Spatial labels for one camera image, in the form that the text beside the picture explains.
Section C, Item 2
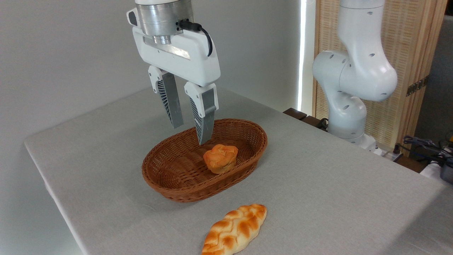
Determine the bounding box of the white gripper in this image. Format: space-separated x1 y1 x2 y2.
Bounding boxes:
132 27 221 146

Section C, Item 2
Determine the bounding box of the round orange bread bun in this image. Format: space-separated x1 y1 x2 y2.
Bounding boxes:
203 144 239 175

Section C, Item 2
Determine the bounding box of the braided golden bread loaf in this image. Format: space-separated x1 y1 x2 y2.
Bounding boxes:
201 204 268 255

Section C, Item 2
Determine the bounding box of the brown wicker oval basket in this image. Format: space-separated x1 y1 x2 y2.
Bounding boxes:
142 118 268 203

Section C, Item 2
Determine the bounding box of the dark wooden furniture edge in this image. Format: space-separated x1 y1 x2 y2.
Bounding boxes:
283 108 329 132

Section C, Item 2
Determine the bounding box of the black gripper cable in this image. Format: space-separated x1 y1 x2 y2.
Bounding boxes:
178 19 214 57

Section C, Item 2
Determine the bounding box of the bundle of dark cables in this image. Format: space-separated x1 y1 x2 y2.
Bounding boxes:
393 132 453 168

